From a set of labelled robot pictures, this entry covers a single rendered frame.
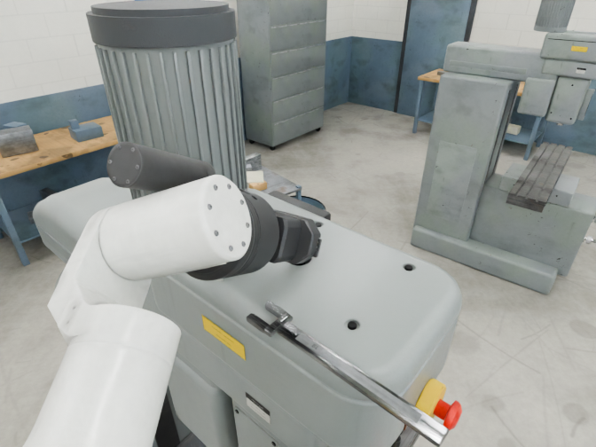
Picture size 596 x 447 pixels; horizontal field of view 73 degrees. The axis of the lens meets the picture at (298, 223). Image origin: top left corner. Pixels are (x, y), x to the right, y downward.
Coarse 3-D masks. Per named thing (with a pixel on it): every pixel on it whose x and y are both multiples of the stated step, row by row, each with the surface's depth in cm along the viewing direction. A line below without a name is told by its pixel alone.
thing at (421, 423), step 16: (272, 304) 51; (256, 320) 48; (288, 320) 48; (288, 336) 46; (304, 336) 46; (304, 352) 45; (320, 352) 44; (336, 368) 42; (352, 368) 42; (352, 384) 41; (368, 384) 41; (384, 400) 39; (400, 400) 39; (400, 416) 38; (416, 416) 38; (416, 432) 37; (432, 432) 37; (448, 432) 37
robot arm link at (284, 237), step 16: (256, 208) 39; (272, 208) 42; (272, 224) 40; (288, 224) 43; (304, 224) 46; (272, 240) 40; (288, 240) 44; (304, 240) 46; (320, 240) 48; (256, 256) 38; (272, 256) 44; (288, 256) 45; (304, 256) 46; (240, 272) 39
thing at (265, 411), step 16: (192, 352) 71; (208, 352) 66; (208, 368) 69; (224, 368) 65; (224, 384) 67; (240, 384) 63; (240, 400) 66; (256, 400) 62; (256, 416) 64; (272, 416) 60; (288, 416) 57; (272, 432) 63; (288, 432) 59; (304, 432) 56
